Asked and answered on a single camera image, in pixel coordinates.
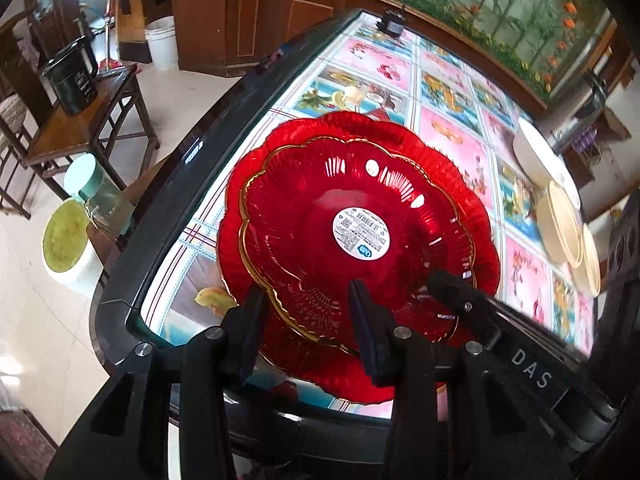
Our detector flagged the black kettle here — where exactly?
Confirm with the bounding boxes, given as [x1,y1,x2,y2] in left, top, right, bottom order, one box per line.
[41,37,100,117]

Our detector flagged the glass jar with mint lid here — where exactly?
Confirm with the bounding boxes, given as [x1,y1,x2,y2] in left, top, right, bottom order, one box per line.
[64,153,135,238]

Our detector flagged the wooden side table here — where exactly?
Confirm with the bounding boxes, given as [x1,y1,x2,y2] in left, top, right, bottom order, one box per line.
[20,65,161,206]

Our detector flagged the wooden cabinet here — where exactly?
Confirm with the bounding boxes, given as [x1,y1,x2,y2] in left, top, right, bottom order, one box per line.
[117,0,548,116]

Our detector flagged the fruit-print tablecloth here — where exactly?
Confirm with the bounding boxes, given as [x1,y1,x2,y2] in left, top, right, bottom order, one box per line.
[125,10,598,418]

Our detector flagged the large red glass plate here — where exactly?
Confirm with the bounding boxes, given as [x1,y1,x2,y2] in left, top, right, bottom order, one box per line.
[216,111,502,406]

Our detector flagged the striped cushion stool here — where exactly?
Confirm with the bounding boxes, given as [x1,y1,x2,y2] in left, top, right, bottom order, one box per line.
[0,95,46,221]

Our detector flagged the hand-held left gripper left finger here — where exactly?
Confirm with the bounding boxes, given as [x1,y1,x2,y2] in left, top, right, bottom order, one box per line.
[45,285,271,480]

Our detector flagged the white bowl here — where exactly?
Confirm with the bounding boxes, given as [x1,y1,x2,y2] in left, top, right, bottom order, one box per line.
[512,117,582,211]

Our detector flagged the white plastic bucket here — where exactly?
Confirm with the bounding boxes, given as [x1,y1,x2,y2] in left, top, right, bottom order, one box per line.
[145,15,180,72]

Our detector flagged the green round stool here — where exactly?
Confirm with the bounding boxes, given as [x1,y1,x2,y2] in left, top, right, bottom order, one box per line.
[41,197,108,296]

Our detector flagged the cream plate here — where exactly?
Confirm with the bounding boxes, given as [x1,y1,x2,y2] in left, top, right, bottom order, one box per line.
[536,180,585,268]
[570,224,602,298]

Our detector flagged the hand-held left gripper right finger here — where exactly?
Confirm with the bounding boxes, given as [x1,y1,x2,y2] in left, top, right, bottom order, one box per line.
[347,279,576,480]

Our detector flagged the black framed table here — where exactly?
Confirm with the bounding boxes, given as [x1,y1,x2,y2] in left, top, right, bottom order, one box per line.
[90,7,621,480]

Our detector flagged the dark patterned rug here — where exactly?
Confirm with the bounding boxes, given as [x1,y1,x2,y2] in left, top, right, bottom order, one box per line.
[0,407,58,480]

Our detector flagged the small black device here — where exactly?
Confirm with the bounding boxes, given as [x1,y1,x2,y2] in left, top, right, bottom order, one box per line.
[376,6,407,38]

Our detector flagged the flower mural panel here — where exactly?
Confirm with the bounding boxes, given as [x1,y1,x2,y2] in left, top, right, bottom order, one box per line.
[285,0,613,96]

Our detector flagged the gold-rimmed red glass plate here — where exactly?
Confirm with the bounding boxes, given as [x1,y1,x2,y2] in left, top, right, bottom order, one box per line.
[239,136,476,358]

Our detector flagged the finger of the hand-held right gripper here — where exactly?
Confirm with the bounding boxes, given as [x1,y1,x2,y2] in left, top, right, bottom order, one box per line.
[427,269,592,362]

